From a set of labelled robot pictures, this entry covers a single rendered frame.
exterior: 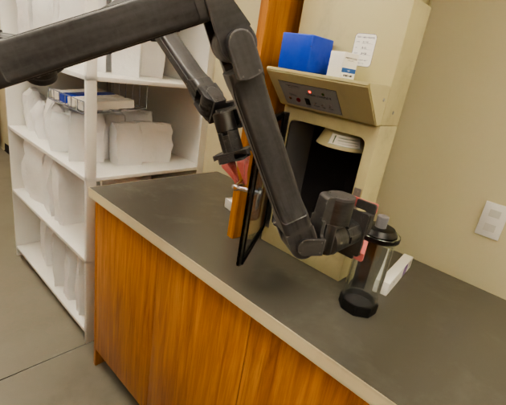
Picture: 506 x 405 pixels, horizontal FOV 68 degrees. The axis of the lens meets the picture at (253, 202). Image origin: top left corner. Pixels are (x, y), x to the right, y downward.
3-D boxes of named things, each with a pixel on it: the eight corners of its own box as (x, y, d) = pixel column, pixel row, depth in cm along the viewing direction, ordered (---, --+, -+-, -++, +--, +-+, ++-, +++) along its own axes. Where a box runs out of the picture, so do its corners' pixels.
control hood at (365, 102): (284, 103, 116) (290, 69, 113) (381, 126, 97) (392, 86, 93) (259, 101, 108) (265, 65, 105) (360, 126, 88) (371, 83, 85)
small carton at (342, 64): (340, 77, 99) (345, 53, 97) (353, 79, 96) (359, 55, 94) (326, 75, 97) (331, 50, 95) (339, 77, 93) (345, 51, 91)
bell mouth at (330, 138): (335, 138, 127) (338, 122, 125) (383, 152, 117) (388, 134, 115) (304, 140, 115) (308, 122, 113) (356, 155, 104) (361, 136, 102)
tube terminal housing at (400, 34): (301, 224, 150) (348, 13, 124) (375, 259, 131) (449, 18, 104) (260, 239, 132) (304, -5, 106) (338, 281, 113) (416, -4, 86)
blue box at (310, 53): (298, 71, 110) (304, 37, 107) (327, 75, 104) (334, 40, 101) (277, 67, 103) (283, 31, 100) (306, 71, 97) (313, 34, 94)
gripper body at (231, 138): (221, 158, 106) (214, 132, 105) (255, 151, 103) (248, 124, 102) (214, 163, 100) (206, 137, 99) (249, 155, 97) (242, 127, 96)
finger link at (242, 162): (233, 185, 108) (224, 153, 106) (256, 180, 106) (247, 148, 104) (226, 191, 102) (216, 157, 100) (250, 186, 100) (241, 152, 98)
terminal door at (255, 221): (263, 227, 129) (284, 110, 115) (238, 269, 101) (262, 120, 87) (261, 227, 129) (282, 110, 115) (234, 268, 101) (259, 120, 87)
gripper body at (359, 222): (373, 214, 81) (357, 220, 76) (361, 255, 84) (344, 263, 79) (347, 203, 85) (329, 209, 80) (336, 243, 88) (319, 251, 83)
